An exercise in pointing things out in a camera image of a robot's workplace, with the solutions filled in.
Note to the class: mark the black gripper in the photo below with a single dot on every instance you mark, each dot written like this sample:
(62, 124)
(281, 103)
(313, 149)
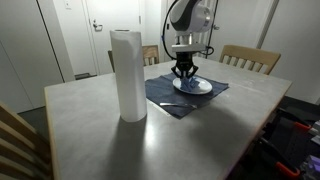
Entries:
(184, 61)

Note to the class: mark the silver fork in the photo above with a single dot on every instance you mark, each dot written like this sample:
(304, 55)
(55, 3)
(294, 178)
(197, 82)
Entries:
(178, 105)

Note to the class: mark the silver door handle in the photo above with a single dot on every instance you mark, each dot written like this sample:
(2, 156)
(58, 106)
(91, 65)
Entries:
(97, 27)

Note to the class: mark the dark blue placemat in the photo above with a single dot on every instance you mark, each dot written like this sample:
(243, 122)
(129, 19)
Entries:
(161, 89)

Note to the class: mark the white paper towel roll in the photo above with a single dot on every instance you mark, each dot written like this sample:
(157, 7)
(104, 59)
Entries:
(129, 72)

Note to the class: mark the wooden chair near roll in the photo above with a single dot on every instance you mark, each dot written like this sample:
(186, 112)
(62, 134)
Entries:
(253, 59)

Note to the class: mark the blue cloth rag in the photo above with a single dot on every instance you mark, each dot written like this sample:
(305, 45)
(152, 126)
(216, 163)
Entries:
(189, 84)

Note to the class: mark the white round plate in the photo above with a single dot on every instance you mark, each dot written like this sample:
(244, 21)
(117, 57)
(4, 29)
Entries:
(202, 86)

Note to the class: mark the orange black clamp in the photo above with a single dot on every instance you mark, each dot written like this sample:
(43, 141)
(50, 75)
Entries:
(282, 164)

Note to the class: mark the wooden chair foreground left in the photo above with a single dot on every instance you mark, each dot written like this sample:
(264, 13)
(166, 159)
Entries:
(24, 153)

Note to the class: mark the wooden chair by door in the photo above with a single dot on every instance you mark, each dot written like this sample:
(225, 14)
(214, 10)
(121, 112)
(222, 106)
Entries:
(150, 55)

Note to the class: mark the white light switch plate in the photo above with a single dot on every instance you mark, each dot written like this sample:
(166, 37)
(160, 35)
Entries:
(67, 4)

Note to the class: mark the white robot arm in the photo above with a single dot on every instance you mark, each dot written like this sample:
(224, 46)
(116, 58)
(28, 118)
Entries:
(187, 17)

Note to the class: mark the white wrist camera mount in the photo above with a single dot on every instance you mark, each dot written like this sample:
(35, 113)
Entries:
(188, 47)

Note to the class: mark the red black clamp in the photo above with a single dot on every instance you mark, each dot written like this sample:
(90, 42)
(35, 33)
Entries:
(302, 124)

